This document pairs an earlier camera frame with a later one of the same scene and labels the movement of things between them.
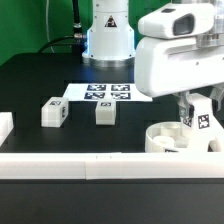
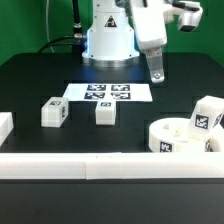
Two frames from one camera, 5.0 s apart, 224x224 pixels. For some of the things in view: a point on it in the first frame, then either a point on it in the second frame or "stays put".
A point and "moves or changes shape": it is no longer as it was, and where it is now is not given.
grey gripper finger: (186, 109) to (155, 61)
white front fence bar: (112, 165) stays put
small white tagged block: (54, 112) stays put
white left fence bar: (6, 126) stays put
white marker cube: (105, 112) stays put
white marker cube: (203, 125) moves or changes shape
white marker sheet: (95, 91) stays put
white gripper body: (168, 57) to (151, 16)
